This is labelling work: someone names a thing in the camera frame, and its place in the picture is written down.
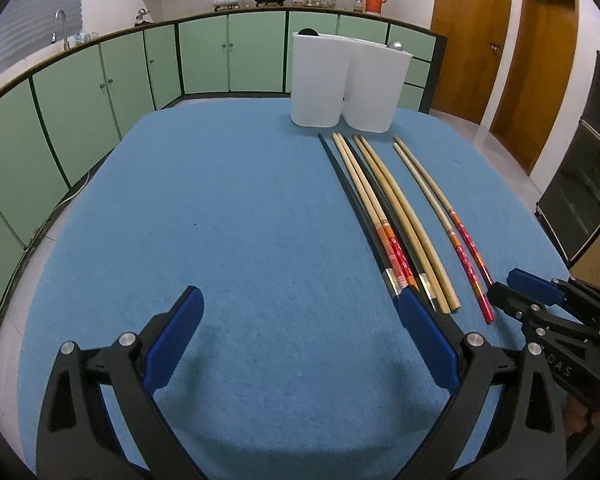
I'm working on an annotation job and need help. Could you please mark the orange patterned bamboo chopstick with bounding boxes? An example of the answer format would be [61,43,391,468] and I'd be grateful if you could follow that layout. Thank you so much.
[393,140,495,325]

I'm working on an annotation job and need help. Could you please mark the bamboo chopstick orange band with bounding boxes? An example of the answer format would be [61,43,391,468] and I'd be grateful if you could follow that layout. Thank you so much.
[330,132,422,294]

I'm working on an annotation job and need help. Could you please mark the bamboo chopstick red band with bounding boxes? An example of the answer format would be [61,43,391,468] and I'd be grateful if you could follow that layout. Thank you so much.
[337,132,424,291]

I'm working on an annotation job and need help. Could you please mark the black chopstick silver band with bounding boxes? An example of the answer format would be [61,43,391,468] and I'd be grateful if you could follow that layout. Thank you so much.
[317,133,400,304]

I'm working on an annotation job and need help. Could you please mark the plain bamboo chopstick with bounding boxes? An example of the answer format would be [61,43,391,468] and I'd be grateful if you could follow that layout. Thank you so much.
[354,136,460,314]
[352,136,451,314]

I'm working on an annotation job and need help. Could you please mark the red patterned bamboo chopstick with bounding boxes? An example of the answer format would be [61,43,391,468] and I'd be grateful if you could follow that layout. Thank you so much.
[393,136,494,286]

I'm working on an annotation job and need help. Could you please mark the green lower kitchen cabinets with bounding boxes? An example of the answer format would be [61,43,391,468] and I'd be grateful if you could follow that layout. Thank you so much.
[0,7,448,309]

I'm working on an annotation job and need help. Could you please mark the right hand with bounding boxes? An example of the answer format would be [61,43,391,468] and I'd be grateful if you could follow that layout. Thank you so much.
[562,394,600,440]

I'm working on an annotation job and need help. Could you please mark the black glass cabinet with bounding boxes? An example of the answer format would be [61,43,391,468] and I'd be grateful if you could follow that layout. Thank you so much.
[535,52,600,266]

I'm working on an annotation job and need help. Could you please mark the blue table mat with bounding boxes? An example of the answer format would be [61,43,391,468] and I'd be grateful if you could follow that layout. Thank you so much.
[17,96,571,480]

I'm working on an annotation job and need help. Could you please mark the silver metal spoon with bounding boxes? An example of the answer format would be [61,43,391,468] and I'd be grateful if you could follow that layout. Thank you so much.
[387,41,405,52]

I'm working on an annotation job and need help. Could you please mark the white double utensil holder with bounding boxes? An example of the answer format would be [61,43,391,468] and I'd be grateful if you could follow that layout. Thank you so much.
[290,33,413,133]

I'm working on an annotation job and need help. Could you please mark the black spoon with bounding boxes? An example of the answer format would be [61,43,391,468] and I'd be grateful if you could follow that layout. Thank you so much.
[297,27,320,37]

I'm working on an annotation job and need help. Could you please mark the chrome sink faucet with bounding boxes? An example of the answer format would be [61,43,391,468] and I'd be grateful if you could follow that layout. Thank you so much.
[50,9,70,51]

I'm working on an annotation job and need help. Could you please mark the grey window blind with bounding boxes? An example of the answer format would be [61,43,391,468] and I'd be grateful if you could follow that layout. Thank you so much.
[0,0,83,74]

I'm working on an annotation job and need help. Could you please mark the metal kettle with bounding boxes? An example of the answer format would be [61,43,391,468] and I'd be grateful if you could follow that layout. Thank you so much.
[134,8,152,27]

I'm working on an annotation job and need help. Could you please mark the wooden door with handle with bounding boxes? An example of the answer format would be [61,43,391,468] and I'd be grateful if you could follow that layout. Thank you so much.
[431,0,512,124]

